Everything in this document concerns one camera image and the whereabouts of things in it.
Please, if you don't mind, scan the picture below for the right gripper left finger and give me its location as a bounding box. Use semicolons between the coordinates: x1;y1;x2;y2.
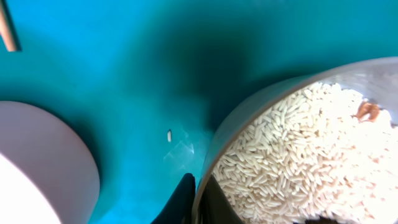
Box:
151;173;196;224

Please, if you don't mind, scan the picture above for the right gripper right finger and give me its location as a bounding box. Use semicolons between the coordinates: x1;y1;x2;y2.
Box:
198;175;243;224

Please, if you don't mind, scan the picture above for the pile of white rice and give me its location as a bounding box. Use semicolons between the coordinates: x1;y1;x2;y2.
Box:
213;82;397;223

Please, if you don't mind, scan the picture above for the brown food scrap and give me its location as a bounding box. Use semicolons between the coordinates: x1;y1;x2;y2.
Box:
355;101;380;122

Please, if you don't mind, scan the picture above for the grey bowl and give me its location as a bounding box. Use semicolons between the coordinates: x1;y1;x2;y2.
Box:
191;57;397;224

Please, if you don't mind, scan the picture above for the stray rice grain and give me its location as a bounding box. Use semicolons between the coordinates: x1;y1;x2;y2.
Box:
167;129;172;142

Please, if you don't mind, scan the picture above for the teal plastic serving tray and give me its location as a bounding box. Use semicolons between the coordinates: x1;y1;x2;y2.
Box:
1;0;397;223

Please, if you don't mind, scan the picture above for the pink white small bowl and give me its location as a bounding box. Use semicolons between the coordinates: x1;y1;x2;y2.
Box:
1;101;100;223

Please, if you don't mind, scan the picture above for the right wooden chopstick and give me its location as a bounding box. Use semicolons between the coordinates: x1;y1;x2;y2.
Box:
1;0;19;52

